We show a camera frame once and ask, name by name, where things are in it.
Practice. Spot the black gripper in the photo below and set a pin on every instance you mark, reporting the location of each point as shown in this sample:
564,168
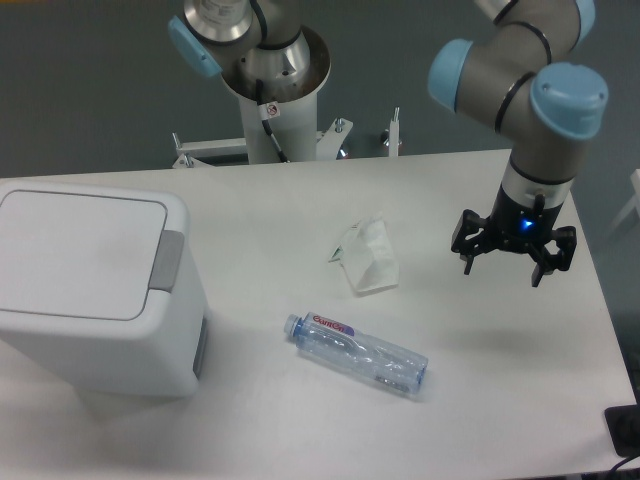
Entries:
510,227

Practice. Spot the white trash can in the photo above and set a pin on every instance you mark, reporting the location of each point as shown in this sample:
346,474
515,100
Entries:
157,353

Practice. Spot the white trash can lid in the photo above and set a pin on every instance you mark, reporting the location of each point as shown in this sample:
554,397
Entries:
77,255

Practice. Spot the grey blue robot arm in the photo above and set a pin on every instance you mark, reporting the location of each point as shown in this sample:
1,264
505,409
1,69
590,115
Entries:
519,84

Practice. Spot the white furniture piece right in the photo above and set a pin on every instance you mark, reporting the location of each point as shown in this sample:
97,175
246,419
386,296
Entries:
628,216

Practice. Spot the white tissue pack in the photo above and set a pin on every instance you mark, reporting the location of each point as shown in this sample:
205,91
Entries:
366,256

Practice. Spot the clear plastic water bottle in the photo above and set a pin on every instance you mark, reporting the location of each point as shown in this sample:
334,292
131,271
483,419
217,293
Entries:
349,350

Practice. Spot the black device at edge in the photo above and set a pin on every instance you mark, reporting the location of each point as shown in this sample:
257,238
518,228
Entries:
623,426

